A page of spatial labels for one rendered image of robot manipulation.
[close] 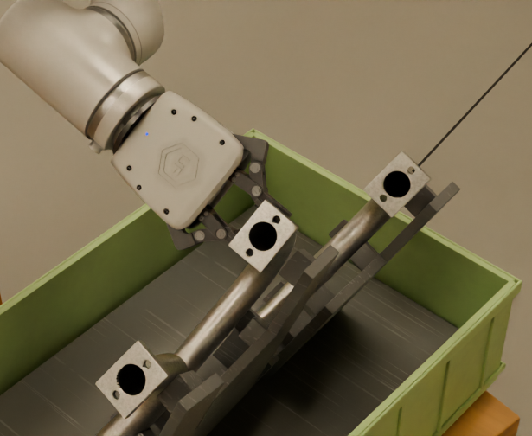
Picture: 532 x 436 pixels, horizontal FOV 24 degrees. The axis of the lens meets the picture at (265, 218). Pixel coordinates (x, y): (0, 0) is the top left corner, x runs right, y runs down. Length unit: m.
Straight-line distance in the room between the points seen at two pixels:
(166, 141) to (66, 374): 0.44
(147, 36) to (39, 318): 0.40
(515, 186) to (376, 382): 1.62
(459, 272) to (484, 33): 2.09
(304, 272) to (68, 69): 0.29
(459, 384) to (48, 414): 0.47
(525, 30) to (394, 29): 0.36
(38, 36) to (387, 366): 0.59
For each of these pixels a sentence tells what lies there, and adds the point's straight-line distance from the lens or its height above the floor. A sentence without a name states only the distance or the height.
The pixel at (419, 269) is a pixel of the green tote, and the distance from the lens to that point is 1.55.
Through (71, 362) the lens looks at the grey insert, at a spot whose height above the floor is 0.85.
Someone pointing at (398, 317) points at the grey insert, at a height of 0.85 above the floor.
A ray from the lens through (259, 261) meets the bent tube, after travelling 1.15.
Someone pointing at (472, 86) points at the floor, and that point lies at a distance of 3.34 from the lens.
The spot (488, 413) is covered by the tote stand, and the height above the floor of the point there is 0.79.
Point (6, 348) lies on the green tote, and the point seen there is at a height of 0.90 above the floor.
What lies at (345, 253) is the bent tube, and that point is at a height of 1.02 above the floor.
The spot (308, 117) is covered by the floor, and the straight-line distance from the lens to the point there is 3.20.
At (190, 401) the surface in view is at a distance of 1.09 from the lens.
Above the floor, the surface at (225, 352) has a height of 0.88.
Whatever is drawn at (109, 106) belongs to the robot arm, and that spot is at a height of 1.28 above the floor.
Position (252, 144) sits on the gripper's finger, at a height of 1.25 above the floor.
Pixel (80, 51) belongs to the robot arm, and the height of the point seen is 1.31.
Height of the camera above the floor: 1.99
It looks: 43 degrees down
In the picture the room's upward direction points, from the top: straight up
